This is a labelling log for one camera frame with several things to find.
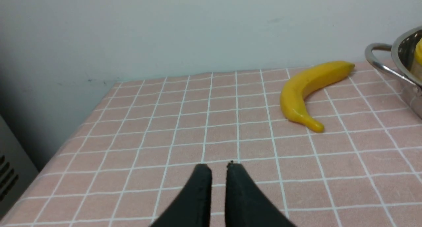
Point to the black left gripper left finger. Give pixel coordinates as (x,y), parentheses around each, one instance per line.
(192,206)

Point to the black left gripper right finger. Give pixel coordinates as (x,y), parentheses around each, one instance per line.
(246,204)

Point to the yellow bamboo steamer basket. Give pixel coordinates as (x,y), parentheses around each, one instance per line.
(416,66)

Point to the stainless steel pot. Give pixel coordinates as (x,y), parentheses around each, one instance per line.
(402,56)

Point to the yellow plastic banana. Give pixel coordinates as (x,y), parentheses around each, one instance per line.
(303,84)

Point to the grey vented cabinet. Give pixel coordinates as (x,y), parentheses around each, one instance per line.
(17,171)

